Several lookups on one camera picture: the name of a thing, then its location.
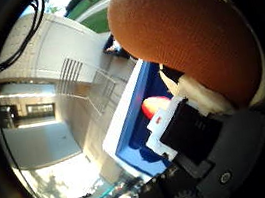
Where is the blue plastic container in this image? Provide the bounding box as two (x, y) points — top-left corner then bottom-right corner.
(89, 54), (186, 185)

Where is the person in black clothes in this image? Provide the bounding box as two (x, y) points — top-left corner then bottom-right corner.
(100, 31), (137, 64)

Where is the red tomato plush toy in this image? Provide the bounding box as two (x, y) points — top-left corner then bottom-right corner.
(139, 93), (174, 121)

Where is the black cable bundle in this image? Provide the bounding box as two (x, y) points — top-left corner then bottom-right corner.
(0, 0), (56, 73)

